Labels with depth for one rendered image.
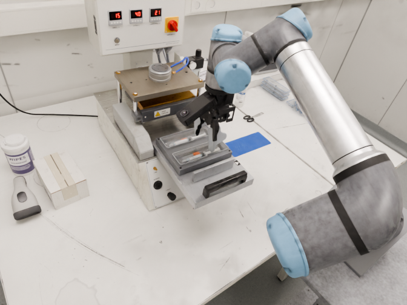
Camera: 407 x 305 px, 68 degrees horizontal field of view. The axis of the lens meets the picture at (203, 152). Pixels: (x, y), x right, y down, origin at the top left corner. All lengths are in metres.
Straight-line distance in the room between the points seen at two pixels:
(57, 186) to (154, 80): 0.48
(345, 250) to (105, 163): 0.98
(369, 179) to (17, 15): 1.30
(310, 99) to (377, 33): 2.67
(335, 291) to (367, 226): 0.60
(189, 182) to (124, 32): 0.57
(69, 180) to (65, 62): 0.67
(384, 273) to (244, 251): 0.48
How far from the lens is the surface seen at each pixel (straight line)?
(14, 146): 1.23
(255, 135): 1.51
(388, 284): 1.23
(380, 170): 0.56
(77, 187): 1.13
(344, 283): 1.15
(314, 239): 0.54
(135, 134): 1.03
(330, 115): 0.58
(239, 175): 0.91
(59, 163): 1.20
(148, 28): 1.18
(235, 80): 0.67
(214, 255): 1.04
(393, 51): 3.20
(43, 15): 1.46
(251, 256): 1.06
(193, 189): 0.90
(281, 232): 0.55
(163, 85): 1.07
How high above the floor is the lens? 1.65
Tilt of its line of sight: 42 degrees down
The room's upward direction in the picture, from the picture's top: 9 degrees clockwise
